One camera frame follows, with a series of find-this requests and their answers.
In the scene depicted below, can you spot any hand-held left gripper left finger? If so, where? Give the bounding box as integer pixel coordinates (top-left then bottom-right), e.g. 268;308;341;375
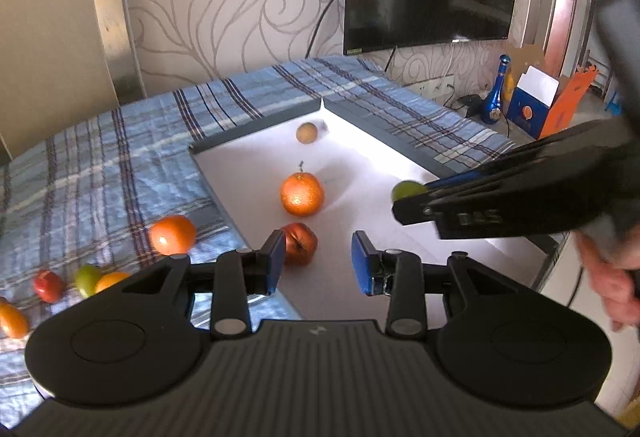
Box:
122;230;287;339

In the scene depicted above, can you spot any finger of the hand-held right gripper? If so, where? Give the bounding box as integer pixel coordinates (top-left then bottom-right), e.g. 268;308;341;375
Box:
423;119;631;196
391;149;607;241

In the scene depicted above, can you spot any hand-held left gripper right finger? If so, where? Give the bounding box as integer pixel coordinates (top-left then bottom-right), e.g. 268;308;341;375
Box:
351;231;521;338

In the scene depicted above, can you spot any dark red apple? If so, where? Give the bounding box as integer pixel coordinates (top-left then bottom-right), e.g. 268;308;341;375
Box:
280;223;318;267

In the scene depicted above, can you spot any green lime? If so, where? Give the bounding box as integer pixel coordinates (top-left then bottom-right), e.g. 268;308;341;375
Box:
74;264;103;299
391;180;429;202

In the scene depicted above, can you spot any grey tray with white inside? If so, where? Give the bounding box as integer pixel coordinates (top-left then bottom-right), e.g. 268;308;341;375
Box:
189;98;571;320

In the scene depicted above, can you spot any orange tangerine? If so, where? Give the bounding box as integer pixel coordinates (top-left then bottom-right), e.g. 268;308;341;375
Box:
0;301;30;339
94;271;132;295
149;215;197;257

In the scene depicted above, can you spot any bright red apple with stem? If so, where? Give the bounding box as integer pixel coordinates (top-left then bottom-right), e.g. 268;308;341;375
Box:
33;269;66;304

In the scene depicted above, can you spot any person's right hand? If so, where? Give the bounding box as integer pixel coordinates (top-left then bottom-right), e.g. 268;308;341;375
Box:
575;234;640;333

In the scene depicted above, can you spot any orange cardboard box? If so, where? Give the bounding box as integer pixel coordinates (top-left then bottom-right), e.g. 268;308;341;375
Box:
540;66;600;138

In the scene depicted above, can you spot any large orange with stem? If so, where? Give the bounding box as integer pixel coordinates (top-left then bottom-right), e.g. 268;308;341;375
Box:
280;161;326;218

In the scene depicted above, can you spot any small black device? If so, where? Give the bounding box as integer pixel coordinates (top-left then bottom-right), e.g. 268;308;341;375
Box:
456;94;485;118

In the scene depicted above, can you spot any blue glass bottle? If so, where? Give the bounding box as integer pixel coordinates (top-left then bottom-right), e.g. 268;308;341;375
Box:
481;55;512;124

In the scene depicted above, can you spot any blue and white carton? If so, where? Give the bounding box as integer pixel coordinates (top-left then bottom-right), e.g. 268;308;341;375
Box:
505;66;561;140

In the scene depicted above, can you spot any blue plaid blanket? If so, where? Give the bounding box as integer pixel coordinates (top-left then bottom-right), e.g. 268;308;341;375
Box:
0;56;518;418

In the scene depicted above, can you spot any silver metal pillar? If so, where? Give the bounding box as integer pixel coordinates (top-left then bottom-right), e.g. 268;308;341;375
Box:
86;0;147;106

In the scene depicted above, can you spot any white wall socket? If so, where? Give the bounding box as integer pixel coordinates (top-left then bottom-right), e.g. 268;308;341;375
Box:
419;74;456;98

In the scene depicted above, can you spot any black television cable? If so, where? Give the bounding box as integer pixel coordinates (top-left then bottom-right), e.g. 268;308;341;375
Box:
306;0;346;60

